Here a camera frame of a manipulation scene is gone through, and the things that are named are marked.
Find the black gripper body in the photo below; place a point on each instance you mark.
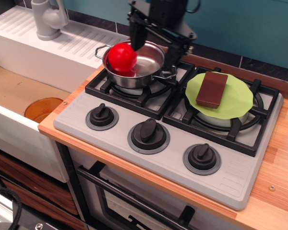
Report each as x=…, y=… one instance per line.
x=165, y=19

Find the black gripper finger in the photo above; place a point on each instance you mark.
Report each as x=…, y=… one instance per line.
x=174, y=54
x=138, y=34

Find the red toy apple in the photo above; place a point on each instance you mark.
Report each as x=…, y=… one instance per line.
x=122, y=57

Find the brown chocolate bar block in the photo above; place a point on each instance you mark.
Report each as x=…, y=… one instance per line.
x=211, y=90

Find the stainless steel pot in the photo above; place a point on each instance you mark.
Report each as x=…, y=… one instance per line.
x=148, y=68

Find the light green plate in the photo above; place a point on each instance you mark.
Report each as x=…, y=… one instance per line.
x=236, y=101

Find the black middle stove knob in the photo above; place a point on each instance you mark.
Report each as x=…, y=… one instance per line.
x=148, y=137

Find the black stove knob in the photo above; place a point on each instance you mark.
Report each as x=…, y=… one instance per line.
x=148, y=137
x=202, y=159
x=102, y=118

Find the black left stove knob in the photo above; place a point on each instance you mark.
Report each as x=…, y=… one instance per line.
x=102, y=118

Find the grey toy stove top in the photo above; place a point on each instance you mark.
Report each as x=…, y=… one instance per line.
x=231, y=185

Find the black right stove knob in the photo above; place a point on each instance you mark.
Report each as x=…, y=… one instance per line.
x=202, y=159

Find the black right burner grate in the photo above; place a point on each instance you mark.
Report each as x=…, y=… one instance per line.
x=243, y=134

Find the grey toy faucet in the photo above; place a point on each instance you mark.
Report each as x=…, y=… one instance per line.
x=48, y=21

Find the white toy sink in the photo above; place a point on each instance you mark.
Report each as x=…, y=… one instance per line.
x=32, y=69

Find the orange plastic bowl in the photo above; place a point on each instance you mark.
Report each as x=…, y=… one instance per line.
x=40, y=109

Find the wooden drawer fronts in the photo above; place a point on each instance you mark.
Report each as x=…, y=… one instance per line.
x=40, y=193

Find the teal wall cabinet right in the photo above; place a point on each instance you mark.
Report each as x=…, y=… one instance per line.
x=256, y=29

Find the black oven door handle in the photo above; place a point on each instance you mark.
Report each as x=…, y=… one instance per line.
x=92, y=175

